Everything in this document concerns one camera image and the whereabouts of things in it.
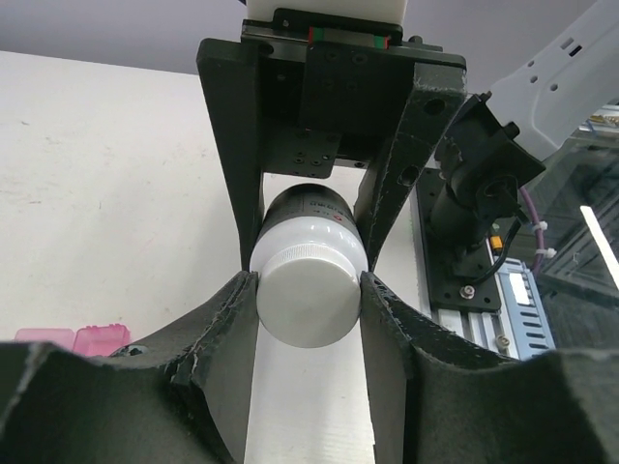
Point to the pink weekly pill organizer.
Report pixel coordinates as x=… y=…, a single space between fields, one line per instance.
x=89 y=341

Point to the slotted cable duct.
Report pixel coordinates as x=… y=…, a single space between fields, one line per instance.
x=531 y=334

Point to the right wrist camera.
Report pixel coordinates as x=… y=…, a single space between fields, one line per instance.
x=389 y=11

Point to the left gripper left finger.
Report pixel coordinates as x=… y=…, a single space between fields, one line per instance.
x=179 y=395

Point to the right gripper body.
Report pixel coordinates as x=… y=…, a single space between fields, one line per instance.
x=331 y=87

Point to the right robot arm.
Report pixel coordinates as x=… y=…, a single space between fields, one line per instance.
x=505 y=134

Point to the white pill bottle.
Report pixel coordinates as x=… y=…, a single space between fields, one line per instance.
x=309 y=258

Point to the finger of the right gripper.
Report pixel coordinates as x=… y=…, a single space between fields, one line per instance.
x=393 y=173
x=228 y=74

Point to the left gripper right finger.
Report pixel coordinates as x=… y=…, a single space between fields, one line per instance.
x=435 y=397

